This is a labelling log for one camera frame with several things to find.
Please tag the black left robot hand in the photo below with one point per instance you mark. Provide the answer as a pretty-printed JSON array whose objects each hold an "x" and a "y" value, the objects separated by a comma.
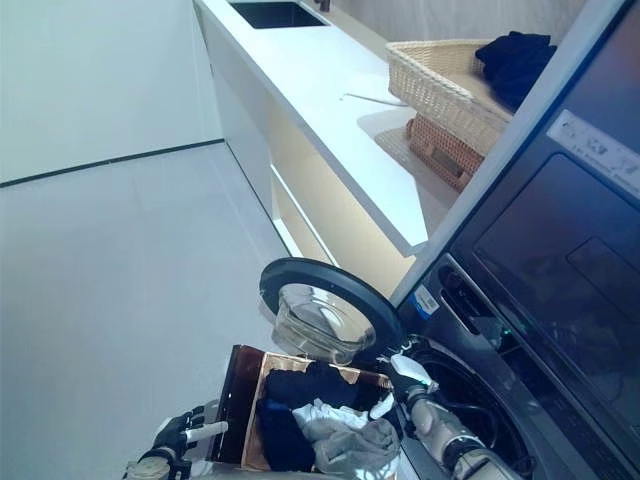
[{"x": 172, "y": 432}]

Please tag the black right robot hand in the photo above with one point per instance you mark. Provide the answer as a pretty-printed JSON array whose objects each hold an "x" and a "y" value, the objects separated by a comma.
[{"x": 412, "y": 372}]

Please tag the black garment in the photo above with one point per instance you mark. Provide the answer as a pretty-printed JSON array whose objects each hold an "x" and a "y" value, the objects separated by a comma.
[
  {"x": 372, "y": 395},
  {"x": 295, "y": 382}
]

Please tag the heather grey garment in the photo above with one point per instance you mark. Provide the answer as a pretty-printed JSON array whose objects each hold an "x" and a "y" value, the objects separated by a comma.
[{"x": 360, "y": 447}]

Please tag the white garment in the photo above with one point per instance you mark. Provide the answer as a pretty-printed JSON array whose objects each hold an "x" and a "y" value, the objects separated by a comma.
[{"x": 330, "y": 415}]

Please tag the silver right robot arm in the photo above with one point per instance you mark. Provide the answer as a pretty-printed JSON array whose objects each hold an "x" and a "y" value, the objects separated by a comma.
[{"x": 450, "y": 440}]

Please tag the round glass washing machine door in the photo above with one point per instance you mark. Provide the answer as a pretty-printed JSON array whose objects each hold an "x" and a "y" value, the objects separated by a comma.
[{"x": 320, "y": 315}]

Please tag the blue barcode sticker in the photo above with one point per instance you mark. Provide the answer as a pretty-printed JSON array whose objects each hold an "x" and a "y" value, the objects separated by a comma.
[{"x": 427, "y": 301}]

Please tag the navy blue garment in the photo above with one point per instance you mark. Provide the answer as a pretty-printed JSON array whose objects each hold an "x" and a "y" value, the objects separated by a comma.
[{"x": 282, "y": 435}]

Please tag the grey robot torso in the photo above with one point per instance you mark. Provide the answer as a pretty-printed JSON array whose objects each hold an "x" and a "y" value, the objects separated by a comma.
[{"x": 280, "y": 475}]

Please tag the light brown wicker laundry basket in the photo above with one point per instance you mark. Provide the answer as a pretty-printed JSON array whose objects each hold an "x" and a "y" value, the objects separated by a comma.
[{"x": 280, "y": 362}]

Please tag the brown rattan box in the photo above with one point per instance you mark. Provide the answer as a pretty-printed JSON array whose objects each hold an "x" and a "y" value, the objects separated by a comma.
[{"x": 440, "y": 150}]

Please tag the beige woven mat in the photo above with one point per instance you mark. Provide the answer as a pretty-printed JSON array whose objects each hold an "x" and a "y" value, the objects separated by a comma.
[{"x": 395, "y": 145}]

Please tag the thin white stick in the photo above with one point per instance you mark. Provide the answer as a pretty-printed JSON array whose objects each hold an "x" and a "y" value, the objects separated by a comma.
[{"x": 372, "y": 98}]

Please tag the white instruction label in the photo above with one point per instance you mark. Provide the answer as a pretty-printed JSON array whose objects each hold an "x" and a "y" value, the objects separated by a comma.
[{"x": 595, "y": 150}]

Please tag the pale wicker basket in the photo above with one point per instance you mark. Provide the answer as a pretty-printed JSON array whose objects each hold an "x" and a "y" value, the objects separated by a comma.
[{"x": 430, "y": 85}]

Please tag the white counter cabinet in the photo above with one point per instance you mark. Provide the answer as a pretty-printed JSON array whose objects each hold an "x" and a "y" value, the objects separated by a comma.
[{"x": 310, "y": 85}]

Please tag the black clothing pile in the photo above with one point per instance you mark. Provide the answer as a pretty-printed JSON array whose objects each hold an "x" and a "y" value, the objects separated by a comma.
[{"x": 515, "y": 65}]

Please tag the black sink basin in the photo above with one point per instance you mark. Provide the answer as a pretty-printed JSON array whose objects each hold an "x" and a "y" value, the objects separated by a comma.
[{"x": 280, "y": 15}]

